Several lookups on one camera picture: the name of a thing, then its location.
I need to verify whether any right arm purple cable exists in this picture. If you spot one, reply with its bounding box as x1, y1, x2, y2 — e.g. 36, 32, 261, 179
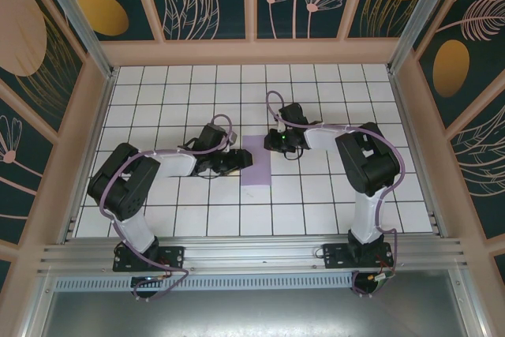
265, 89, 408, 298

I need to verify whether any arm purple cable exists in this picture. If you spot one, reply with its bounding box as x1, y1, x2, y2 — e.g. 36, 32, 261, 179
265, 89, 408, 298
97, 114, 234, 301

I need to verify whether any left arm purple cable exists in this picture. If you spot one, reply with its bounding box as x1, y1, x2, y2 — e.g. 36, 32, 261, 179
97, 114, 234, 301

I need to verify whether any grey slotted cable duct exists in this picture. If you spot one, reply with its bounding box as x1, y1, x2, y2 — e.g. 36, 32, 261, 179
53, 271, 356, 293

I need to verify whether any aluminium frame post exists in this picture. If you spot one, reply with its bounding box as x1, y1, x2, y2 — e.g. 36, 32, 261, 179
32, 0, 118, 80
386, 0, 455, 74

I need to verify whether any grey metal sheet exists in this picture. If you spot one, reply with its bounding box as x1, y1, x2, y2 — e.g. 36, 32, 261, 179
23, 269, 487, 337

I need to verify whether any aluminium mounting rail beam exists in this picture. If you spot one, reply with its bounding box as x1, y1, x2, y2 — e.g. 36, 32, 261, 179
37, 236, 469, 277

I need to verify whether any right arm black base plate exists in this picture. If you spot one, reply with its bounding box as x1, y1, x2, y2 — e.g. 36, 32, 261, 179
322, 242, 395, 270

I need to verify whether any purple square cloth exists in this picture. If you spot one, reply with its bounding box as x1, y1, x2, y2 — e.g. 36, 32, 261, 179
239, 135, 273, 188

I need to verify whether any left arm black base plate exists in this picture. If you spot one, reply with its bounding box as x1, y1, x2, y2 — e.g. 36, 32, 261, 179
112, 245, 187, 273

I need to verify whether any aluminium table side rail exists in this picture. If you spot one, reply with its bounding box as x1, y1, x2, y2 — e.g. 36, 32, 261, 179
388, 70, 449, 238
61, 68, 119, 245

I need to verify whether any green circuit board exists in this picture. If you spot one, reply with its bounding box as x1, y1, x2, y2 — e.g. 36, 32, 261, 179
365, 269, 397, 289

